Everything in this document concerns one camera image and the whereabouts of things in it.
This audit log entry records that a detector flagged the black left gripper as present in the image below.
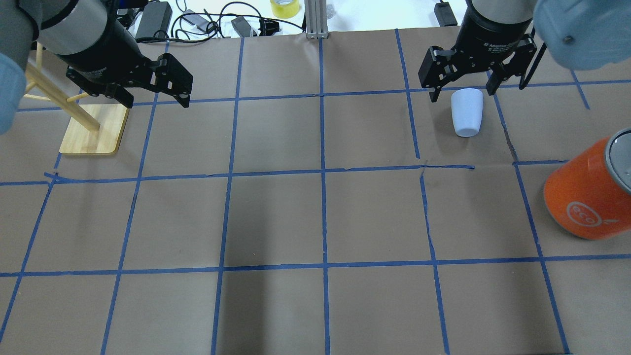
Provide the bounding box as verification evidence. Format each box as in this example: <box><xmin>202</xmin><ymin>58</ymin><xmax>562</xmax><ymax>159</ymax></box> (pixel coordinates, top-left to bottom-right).
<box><xmin>58</xmin><ymin>20</ymin><xmax>194</xmax><ymax>109</ymax></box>

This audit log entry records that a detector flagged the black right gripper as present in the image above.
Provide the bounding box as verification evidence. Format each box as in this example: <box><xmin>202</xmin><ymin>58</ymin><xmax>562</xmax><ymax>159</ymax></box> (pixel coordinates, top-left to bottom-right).
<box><xmin>418</xmin><ymin>5</ymin><xmax>538</xmax><ymax>103</ymax></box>

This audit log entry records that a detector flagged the light blue plastic cup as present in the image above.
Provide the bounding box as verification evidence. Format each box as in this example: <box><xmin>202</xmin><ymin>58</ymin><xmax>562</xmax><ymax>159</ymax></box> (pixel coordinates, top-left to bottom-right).
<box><xmin>451</xmin><ymin>88</ymin><xmax>483</xmax><ymax>138</ymax></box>

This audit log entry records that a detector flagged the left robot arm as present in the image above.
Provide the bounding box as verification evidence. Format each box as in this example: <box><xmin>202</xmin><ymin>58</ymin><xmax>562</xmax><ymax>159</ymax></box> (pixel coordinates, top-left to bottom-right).
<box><xmin>0</xmin><ymin>0</ymin><xmax>193</xmax><ymax>133</ymax></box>

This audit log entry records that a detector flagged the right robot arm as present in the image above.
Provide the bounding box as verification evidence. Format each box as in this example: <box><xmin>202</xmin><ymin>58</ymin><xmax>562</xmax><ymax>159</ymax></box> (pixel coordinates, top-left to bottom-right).
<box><xmin>418</xmin><ymin>0</ymin><xmax>631</xmax><ymax>103</ymax></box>

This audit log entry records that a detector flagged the wooden mug tree stand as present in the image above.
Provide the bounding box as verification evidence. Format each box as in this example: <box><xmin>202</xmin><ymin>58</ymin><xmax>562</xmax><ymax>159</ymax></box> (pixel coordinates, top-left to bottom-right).
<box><xmin>23</xmin><ymin>43</ymin><xmax>129</xmax><ymax>156</ymax></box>

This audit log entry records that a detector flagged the black box at top right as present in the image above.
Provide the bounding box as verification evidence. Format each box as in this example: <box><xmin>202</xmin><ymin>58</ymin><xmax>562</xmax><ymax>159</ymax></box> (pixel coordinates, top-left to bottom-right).
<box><xmin>433</xmin><ymin>0</ymin><xmax>458</xmax><ymax>27</ymax></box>

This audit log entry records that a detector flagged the black power adapter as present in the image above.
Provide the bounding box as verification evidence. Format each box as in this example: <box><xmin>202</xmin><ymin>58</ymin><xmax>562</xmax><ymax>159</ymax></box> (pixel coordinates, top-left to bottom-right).
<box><xmin>135</xmin><ymin>1</ymin><xmax>172</xmax><ymax>39</ymax></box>

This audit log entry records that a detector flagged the small black power brick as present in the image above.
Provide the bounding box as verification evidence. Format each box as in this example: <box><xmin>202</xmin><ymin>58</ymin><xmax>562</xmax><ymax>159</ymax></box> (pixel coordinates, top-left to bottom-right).
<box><xmin>231</xmin><ymin>16</ymin><xmax>257</xmax><ymax>37</ymax></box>

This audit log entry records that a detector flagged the yellow tape roll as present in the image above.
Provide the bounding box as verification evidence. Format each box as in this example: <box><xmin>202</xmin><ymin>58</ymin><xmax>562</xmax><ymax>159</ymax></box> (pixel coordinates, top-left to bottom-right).
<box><xmin>270</xmin><ymin>0</ymin><xmax>300</xmax><ymax>19</ymax></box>

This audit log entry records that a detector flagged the orange cylindrical can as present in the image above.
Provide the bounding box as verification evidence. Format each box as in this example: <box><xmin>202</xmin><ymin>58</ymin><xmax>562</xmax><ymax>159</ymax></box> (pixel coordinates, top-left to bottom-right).
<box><xmin>543</xmin><ymin>128</ymin><xmax>631</xmax><ymax>240</ymax></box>

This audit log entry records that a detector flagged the black cable bundle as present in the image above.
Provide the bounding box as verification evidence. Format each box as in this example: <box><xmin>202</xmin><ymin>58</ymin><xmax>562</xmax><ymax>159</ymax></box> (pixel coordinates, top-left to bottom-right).
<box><xmin>170</xmin><ymin>0</ymin><xmax>304</xmax><ymax>44</ymax></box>

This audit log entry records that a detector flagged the aluminium frame post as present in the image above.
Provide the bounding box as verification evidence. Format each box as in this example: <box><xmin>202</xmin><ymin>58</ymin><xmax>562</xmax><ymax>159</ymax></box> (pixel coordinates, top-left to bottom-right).
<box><xmin>304</xmin><ymin>0</ymin><xmax>329</xmax><ymax>39</ymax></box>

